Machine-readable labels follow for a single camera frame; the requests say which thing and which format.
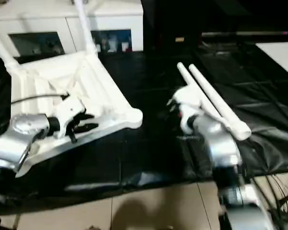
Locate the white plastic table top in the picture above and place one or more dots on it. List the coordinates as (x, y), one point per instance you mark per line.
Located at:
(105, 100)

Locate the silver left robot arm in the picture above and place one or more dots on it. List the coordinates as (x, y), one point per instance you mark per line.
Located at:
(19, 139)

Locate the black plastic mat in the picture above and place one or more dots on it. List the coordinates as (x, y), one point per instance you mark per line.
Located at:
(158, 158)

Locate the white plastic table leg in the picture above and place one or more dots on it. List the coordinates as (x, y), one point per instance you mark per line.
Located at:
(2, 50)
(185, 74)
(84, 26)
(221, 108)

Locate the white flat board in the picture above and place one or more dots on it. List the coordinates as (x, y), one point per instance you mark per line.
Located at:
(281, 55)

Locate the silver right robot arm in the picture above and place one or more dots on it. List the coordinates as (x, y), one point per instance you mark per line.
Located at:
(221, 143)

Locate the small yellow label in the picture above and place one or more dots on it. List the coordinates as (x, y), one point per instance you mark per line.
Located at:
(179, 39)

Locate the white glass-door cabinet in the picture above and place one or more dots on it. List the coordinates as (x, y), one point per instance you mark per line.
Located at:
(38, 9)

